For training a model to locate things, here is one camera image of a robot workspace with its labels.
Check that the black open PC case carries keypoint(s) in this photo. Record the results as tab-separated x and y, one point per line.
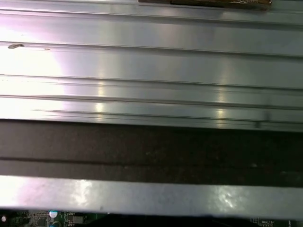
142	146

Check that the silver blue capacitor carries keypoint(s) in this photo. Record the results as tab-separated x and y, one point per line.
52	213

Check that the green motherboard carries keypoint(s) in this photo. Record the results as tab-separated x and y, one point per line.
38	221

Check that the brown square base plate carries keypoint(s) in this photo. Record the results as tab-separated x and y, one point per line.
213	3

